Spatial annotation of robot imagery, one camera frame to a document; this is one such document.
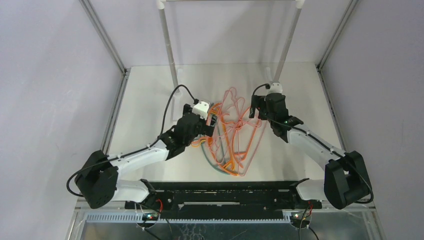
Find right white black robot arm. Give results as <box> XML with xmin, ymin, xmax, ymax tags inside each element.
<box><xmin>249</xmin><ymin>92</ymin><xmax>374</xmax><ymax>210</ymax></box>

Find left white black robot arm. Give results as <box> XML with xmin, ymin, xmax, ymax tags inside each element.
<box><xmin>74</xmin><ymin>101</ymin><xmax>216</xmax><ymax>209</ymax></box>

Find orange plastic hanger left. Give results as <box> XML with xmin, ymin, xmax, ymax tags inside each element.
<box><xmin>191</xmin><ymin>103</ymin><xmax>236</xmax><ymax>171</ymax></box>

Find large orange plastic hanger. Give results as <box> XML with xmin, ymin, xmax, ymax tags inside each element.
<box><xmin>218</xmin><ymin>108</ymin><xmax>263</xmax><ymax>177</ymax></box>

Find teal plastic hanger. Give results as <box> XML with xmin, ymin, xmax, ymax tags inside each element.
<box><xmin>200</xmin><ymin>142</ymin><xmax>239</xmax><ymax>176</ymax></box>

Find white hanger rack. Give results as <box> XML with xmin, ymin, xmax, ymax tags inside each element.
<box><xmin>156</xmin><ymin>0</ymin><xmax>306</xmax><ymax>124</ymax></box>

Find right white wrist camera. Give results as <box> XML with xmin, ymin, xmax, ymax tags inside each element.
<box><xmin>268</xmin><ymin>82</ymin><xmax>283</xmax><ymax>94</ymax></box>

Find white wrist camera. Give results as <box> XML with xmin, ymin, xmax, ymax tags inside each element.
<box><xmin>192</xmin><ymin>101</ymin><xmax>210</xmax><ymax>120</ymax></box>
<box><xmin>268</xmin><ymin>82</ymin><xmax>283</xmax><ymax>94</ymax></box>

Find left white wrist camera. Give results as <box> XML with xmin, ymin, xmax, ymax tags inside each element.
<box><xmin>192</xmin><ymin>101</ymin><xmax>210</xmax><ymax>120</ymax></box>

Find right black camera cable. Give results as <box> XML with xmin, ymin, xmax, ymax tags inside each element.
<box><xmin>251</xmin><ymin>83</ymin><xmax>375</xmax><ymax>205</ymax></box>

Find aluminium frame post left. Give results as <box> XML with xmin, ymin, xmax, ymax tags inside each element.
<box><xmin>79</xmin><ymin>0</ymin><xmax>128</xmax><ymax>153</ymax></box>

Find aluminium frame post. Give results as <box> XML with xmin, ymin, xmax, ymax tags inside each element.
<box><xmin>79</xmin><ymin>0</ymin><xmax>128</xmax><ymax>153</ymax></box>
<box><xmin>315</xmin><ymin>0</ymin><xmax>361</xmax><ymax>149</ymax></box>

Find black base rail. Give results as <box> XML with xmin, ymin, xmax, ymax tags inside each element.
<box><xmin>124</xmin><ymin>181</ymin><xmax>322</xmax><ymax>222</ymax></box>

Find aluminium frame post right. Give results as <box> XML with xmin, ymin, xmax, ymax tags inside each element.
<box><xmin>315</xmin><ymin>0</ymin><xmax>361</xmax><ymax>149</ymax></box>

